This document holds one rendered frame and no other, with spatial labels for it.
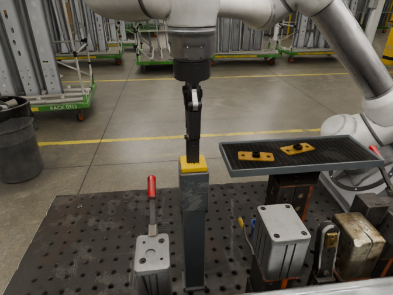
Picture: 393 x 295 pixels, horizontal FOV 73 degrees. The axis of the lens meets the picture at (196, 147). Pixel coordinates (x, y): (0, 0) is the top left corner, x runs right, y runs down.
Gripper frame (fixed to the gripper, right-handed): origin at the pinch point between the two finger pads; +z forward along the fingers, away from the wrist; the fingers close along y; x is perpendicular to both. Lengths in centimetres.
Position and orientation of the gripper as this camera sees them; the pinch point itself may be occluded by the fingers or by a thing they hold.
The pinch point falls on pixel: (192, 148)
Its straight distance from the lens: 61.6
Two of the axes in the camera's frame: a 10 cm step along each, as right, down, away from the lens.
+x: 9.9, -0.6, 1.0
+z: 0.0, 8.7, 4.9
